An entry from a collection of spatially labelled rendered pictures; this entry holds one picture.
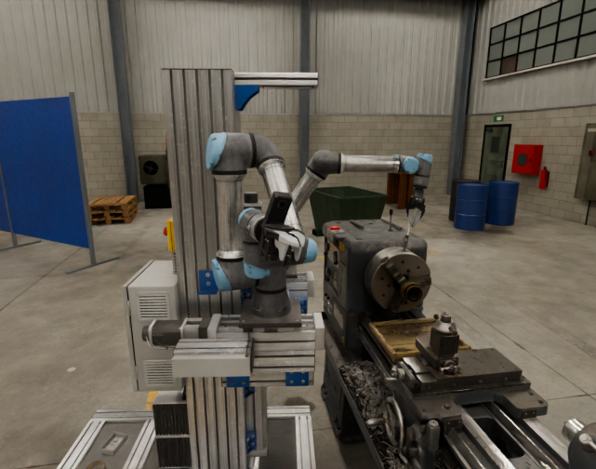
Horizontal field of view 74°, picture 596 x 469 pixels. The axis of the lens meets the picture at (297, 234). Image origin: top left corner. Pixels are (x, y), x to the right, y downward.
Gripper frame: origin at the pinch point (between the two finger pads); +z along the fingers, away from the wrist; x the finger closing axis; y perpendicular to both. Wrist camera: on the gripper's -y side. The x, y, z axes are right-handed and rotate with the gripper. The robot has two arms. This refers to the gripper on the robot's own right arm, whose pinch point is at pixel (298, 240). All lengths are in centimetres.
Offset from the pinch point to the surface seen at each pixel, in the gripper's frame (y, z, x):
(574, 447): 40, 29, -63
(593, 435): 35, 31, -65
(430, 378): 53, -21, -68
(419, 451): 75, -13, -62
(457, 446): 65, -2, -65
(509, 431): 63, -1, -86
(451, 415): 59, -8, -67
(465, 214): 49, -493, -580
